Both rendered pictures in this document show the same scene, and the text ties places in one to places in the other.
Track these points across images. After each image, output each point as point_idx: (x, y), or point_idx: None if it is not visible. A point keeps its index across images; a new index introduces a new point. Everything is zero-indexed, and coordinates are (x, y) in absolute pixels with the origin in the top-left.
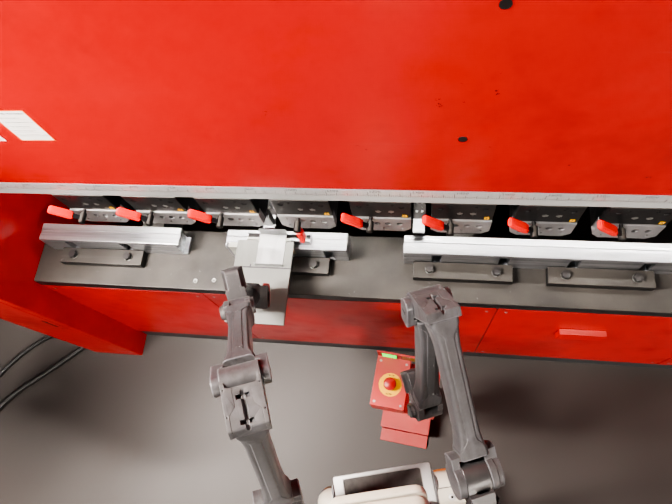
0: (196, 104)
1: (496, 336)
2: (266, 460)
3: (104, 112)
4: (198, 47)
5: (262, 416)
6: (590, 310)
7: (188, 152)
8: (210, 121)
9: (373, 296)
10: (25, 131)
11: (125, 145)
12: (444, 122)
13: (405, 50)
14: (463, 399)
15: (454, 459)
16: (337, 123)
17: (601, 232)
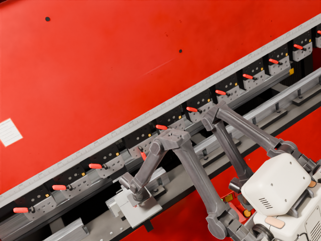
0: (85, 75)
1: None
2: (199, 165)
3: (48, 100)
4: (84, 39)
5: (184, 133)
6: (275, 132)
7: (84, 114)
8: (91, 84)
9: (192, 184)
10: (8, 136)
11: (56, 124)
12: (171, 44)
13: (148, 13)
14: (252, 126)
15: (271, 148)
16: (137, 62)
17: (249, 86)
